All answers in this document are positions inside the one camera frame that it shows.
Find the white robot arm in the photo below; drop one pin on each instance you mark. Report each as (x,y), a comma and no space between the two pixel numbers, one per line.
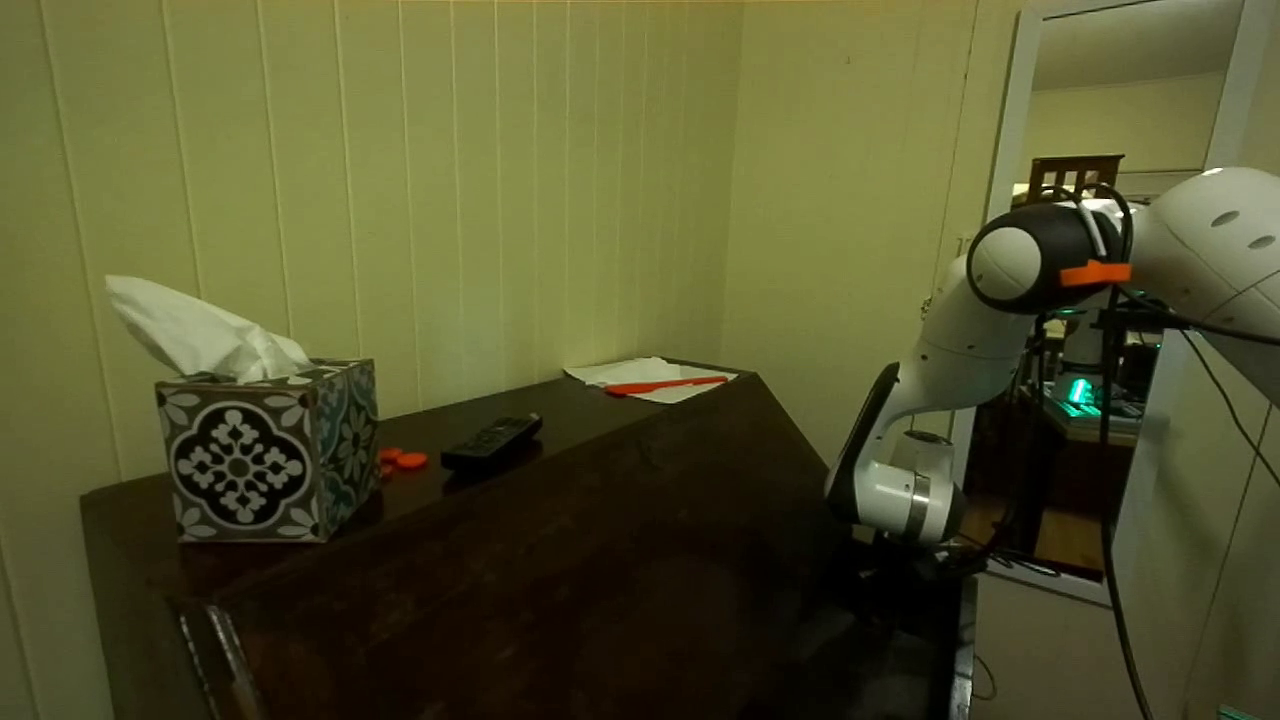
(1205,248)

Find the white paper sheets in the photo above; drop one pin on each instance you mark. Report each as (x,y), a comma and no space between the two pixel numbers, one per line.
(640,369)

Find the black remote control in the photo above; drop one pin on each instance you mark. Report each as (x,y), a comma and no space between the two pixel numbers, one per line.
(495,443)

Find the patterned tissue box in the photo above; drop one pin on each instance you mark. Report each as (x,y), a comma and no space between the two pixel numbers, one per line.
(260,443)

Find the red handled pliers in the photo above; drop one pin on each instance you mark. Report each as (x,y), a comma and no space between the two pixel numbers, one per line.
(398,460)

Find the dark wooden secretary desk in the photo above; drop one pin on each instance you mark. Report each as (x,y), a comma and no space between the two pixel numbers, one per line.
(637,564)

